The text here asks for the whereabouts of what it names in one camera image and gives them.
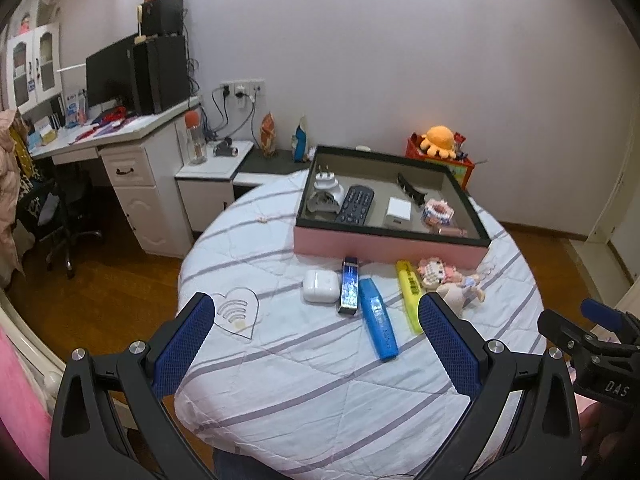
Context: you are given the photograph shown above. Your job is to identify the red toy crate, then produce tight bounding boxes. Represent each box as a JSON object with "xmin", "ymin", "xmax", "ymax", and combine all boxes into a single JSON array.
[{"xmin": 405, "ymin": 132, "xmax": 475, "ymax": 191}]

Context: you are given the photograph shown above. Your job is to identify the white wall socket strip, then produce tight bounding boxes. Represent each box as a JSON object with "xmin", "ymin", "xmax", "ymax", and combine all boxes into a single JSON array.
[{"xmin": 220, "ymin": 78, "xmax": 266, "ymax": 101}]

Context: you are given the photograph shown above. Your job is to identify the black remote control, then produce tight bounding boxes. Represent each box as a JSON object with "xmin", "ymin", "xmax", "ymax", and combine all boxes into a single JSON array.
[{"xmin": 334, "ymin": 185, "xmax": 376, "ymax": 226}]

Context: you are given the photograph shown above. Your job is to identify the blue patterned slim device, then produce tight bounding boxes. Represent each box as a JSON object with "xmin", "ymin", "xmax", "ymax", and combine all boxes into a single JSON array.
[{"xmin": 337, "ymin": 256, "xmax": 361, "ymax": 317}]

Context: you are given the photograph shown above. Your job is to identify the bottle with orange cap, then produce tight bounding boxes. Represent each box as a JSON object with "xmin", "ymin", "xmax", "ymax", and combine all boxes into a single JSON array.
[{"xmin": 184, "ymin": 110, "xmax": 209, "ymax": 165}]

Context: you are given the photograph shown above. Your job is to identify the grey socket adapter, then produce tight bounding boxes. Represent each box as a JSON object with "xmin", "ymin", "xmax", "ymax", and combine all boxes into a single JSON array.
[{"xmin": 306, "ymin": 191, "xmax": 342, "ymax": 221}]

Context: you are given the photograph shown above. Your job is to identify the hanging clothes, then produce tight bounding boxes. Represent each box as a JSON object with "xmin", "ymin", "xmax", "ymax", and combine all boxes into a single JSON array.
[{"xmin": 0, "ymin": 107, "xmax": 34, "ymax": 289}]

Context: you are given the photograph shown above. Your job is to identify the pink box with black rim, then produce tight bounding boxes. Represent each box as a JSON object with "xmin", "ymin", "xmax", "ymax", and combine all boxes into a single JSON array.
[{"xmin": 293, "ymin": 145, "xmax": 492, "ymax": 269}]

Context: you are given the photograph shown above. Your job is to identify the black computer monitor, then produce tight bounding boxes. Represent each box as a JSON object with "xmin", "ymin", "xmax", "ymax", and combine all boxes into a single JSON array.
[{"xmin": 85, "ymin": 34, "xmax": 139, "ymax": 110}]

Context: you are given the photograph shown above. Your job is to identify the pink brick toy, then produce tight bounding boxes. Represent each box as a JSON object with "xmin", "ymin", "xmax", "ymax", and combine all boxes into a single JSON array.
[{"xmin": 417, "ymin": 256, "xmax": 449, "ymax": 289}]

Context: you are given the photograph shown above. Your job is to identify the orange snack bag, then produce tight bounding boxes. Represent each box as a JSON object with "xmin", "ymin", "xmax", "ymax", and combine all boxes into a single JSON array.
[{"xmin": 259, "ymin": 112, "xmax": 279, "ymax": 156}]

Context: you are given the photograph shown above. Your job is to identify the black power cable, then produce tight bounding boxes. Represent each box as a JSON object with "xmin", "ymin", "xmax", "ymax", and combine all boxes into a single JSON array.
[{"xmin": 206, "ymin": 87, "xmax": 252, "ymax": 144}]

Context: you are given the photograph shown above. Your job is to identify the small doll figurine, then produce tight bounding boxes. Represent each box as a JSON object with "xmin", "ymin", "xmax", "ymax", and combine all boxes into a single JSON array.
[{"xmin": 435, "ymin": 265, "xmax": 494, "ymax": 319}]

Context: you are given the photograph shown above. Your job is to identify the orange octopus plush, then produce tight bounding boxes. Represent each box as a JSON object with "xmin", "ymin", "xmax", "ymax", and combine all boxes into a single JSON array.
[{"xmin": 419, "ymin": 126, "xmax": 456, "ymax": 159}]

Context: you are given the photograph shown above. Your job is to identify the white bed frame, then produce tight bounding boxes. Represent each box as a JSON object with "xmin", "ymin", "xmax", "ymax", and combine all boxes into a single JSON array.
[{"xmin": 0, "ymin": 290, "xmax": 71, "ymax": 402}]

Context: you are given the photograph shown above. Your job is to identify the low white black cabinet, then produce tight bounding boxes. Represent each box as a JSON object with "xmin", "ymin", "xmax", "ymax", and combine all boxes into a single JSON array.
[{"xmin": 175, "ymin": 140, "xmax": 314, "ymax": 234}]

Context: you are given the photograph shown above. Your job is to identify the white glass door cabinet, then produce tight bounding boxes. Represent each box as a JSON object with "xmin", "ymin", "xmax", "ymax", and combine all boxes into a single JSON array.
[{"xmin": 5, "ymin": 22, "xmax": 61, "ymax": 116}]

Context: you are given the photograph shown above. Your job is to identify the black office chair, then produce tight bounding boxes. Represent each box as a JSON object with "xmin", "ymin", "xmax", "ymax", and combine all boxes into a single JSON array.
[{"xmin": 15, "ymin": 180, "xmax": 106, "ymax": 281}]

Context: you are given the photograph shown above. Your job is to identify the blue white bottle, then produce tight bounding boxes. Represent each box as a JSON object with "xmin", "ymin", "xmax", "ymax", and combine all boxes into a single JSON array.
[{"xmin": 291, "ymin": 116, "xmax": 311, "ymax": 164}]

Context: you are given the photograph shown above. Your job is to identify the black hair clip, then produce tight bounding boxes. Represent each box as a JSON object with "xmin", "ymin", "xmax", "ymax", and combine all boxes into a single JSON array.
[{"xmin": 396, "ymin": 172, "xmax": 426, "ymax": 206}]

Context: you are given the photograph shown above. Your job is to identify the white desk with drawers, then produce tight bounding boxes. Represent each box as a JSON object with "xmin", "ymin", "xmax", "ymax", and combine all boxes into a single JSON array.
[{"xmin": 27, "ymin": 95, "xmax": 204, "ymax": 260}]

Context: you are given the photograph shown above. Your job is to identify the pink blanket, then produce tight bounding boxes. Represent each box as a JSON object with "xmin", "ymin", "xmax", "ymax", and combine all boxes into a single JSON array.
[{"xmin": 0, "ymin": 325, "xmax": 54, "ymax": 480}]

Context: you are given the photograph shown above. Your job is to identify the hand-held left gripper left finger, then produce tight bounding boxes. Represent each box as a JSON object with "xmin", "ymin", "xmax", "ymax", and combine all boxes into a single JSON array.
[{"xmin": 49, "ymin": 291, "xmax": 217, "ymax": 480}]

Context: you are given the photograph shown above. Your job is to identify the person's right hand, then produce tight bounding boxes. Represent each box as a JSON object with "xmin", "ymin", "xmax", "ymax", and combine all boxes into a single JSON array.
[{"xmin": 580, "ymin": 401, "xmax": 631, "ymax": 471}]

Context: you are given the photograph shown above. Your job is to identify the red item on desk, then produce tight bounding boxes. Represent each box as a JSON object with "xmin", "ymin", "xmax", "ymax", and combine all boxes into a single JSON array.
[{"xmin": 92, "ymin": 107, "xmax": 139, "ymax": 129}]

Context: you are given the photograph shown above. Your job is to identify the yellow highlighter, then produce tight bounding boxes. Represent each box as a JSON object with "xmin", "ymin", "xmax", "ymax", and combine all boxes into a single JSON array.
[{"xmin": 395, "ymin": 260, "xmax": 426, "ymax": 336}]

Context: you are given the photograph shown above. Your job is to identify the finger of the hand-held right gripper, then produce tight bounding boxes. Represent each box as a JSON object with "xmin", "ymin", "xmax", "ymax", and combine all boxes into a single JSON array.
[
  {"xmin": 538, "ymin": 308, "xmax": 599, "ymax": 359},
  {"xmin": 580, "ymin": 298, "xmax": 640, "ymax": 341}
]

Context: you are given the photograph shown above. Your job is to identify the white plug adapter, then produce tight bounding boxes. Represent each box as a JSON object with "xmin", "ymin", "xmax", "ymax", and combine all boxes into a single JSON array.
[{"xmin": 313, "ymin": 162, "xmax": 346, "ymax": 200}]

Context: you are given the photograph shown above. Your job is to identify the pink brick donut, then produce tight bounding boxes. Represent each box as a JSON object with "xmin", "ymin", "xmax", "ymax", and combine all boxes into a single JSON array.
[{"xmin": 422, "ymin": 199, "xmax": 454, "ymax": 229}]

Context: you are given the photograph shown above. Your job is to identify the blue white box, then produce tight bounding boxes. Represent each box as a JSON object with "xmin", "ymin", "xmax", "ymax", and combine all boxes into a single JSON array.
[{"xmin": 65, "ymin": 91, "xmax": 89, "ymax": 126}]

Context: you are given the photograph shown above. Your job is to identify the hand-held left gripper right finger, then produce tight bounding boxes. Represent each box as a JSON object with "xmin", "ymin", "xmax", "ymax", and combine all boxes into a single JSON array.
[{"xmin": 415, "ymin": 291, "xmax": 583, "ymax": 480}]

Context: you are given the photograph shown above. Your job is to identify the white door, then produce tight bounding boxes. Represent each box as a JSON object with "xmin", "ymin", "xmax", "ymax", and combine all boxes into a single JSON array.
[{"xmin": 595, "ymin": 125, "xmax": 640, "ymax": 283}]

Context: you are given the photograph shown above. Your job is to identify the black box on tower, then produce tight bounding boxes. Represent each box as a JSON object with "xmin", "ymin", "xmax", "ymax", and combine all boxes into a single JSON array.
[{"xmin": 137, "ymin": 0, "xmax": 185, "ymax": 39}]

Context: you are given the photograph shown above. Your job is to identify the white charger block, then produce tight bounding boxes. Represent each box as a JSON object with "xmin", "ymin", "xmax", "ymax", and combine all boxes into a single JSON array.
[{"xmin": 383, "ymin": 198, "xmax": 414, "ymax": 229}]

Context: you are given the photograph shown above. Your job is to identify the white earbuds case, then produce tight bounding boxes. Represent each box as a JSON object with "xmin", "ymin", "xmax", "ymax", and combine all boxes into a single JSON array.
[{"xmin": 301, "ymin": 270, "xmax": 339, "ymax": 304}]

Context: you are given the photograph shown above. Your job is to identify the blue highlighter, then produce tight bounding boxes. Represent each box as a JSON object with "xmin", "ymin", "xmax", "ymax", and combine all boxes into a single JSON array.
[{"xmin": 357, "ymin": 277, "xmax": 400, "ymax": 362}]

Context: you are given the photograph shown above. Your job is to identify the black computer tower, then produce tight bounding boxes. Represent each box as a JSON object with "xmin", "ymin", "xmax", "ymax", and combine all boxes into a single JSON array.
[{"xmin": 131, "ymin": 35, "xmax": 192, "ymax": 115}]

